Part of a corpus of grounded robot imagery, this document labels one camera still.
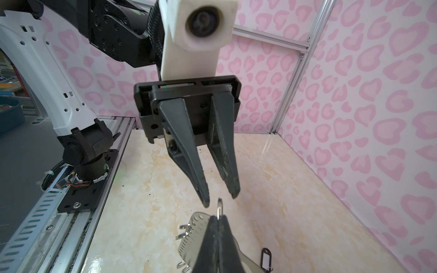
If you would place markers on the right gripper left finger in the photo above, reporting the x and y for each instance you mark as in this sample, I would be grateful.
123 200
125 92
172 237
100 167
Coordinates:
208 256

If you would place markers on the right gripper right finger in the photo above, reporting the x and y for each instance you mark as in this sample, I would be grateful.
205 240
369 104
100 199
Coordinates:
228 256

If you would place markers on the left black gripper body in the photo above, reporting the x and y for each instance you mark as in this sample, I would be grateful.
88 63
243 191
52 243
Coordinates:
196 92

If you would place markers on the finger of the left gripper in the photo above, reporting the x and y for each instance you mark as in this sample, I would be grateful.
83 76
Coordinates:
220 140
181 146

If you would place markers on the metal key holder plate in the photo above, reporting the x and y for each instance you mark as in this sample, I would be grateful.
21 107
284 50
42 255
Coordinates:
192 236

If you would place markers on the key with black tag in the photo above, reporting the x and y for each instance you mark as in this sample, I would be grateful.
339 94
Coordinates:
266 260

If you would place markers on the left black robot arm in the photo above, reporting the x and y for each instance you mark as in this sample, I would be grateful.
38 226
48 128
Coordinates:
120 29

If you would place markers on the teal plastic bin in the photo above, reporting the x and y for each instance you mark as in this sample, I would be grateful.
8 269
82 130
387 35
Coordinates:
12 114

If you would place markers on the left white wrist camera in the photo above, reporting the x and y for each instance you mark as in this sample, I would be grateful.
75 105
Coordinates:
195 32

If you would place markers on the left corner aluminium post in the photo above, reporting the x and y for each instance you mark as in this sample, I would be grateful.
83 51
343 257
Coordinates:
313 37

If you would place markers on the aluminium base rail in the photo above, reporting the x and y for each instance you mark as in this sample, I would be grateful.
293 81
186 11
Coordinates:
49 241

